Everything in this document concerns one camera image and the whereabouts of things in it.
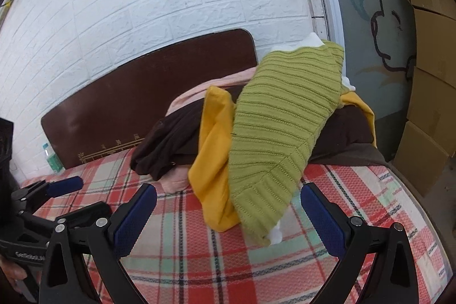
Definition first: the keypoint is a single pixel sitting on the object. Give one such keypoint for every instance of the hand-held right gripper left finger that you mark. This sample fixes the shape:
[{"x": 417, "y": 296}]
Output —
[{"x": 133, "y": 222}]

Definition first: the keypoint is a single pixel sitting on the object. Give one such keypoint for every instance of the plaid bed sheet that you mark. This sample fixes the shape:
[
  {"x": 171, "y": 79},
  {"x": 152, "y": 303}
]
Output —
[{"x": 213, "y": 254}]

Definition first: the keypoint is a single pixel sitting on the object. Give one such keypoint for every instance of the clear plastic bottle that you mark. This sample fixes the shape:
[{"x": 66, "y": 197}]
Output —
[{"x": 52, "y": 159}]

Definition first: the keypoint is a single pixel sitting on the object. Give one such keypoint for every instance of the brown wooden headboard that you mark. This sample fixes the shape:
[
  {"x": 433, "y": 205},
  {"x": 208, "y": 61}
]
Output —
[{"x": 124, "y": 101}]

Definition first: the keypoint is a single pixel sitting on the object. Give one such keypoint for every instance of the person's left hand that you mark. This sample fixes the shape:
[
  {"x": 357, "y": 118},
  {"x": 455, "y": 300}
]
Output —
[{"x": 12, "y": 272}]

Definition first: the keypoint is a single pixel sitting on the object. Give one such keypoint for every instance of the black crate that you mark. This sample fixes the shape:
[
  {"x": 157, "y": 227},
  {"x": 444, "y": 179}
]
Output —
[{"x": 6, "y": 147}]

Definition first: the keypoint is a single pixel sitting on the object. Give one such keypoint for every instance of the yellow garment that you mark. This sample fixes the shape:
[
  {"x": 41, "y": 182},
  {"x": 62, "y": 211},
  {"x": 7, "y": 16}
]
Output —
[{"x": 213, "y": 147}]

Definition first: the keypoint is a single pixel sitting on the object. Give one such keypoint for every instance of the green knit sweater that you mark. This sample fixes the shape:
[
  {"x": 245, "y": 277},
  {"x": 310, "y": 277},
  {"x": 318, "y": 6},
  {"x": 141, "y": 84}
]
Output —
[{"x": 278, "y": 133}]

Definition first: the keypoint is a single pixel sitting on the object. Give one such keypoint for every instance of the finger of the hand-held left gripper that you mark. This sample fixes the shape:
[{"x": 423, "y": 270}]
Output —
[
  {"x": 89, "y": 211},
  {"x": 66, "y": 185}
]

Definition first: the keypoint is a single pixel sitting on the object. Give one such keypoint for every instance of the dark grey garment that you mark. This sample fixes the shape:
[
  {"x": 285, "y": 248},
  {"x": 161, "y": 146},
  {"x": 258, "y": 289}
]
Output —
[{"x": 356, "y": 156}]

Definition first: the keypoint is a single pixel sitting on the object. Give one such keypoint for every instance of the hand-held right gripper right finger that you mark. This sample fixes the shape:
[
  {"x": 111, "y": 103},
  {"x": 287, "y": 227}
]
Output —
[{"x": 322, "y": 222}]

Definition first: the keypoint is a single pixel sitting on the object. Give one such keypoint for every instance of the dark brown garment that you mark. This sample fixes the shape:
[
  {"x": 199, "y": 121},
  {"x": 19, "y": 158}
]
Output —
[{"x": 171, "y": 140}]

